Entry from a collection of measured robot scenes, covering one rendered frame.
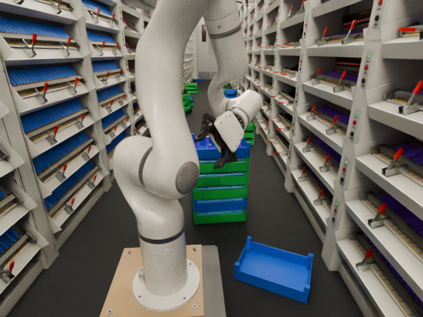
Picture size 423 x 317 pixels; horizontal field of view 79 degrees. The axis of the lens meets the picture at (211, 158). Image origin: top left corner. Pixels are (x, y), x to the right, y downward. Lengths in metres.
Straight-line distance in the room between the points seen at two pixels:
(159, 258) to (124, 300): 0.18
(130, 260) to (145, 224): 0.29
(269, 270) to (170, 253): 0.68
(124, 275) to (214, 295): 0.27
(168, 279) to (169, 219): 0.18
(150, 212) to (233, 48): 0.47
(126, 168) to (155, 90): 0.19
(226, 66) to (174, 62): 0.24
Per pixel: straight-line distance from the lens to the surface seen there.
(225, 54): 0.74
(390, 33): 1.03
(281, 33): 2.35
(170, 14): 0.53
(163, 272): 0.72
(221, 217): 1.51
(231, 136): 0.74
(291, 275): 1.28
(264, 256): 1.34
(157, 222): 0.63
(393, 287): 1.11
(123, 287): 0.85
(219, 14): 0.71
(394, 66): 1.05
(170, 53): 0.55
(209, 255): 0.92
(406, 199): 0.88
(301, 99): 1.69
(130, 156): 0.60
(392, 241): 1.00
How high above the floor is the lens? 0.90
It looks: 22 degrees down
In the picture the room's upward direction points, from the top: straight up
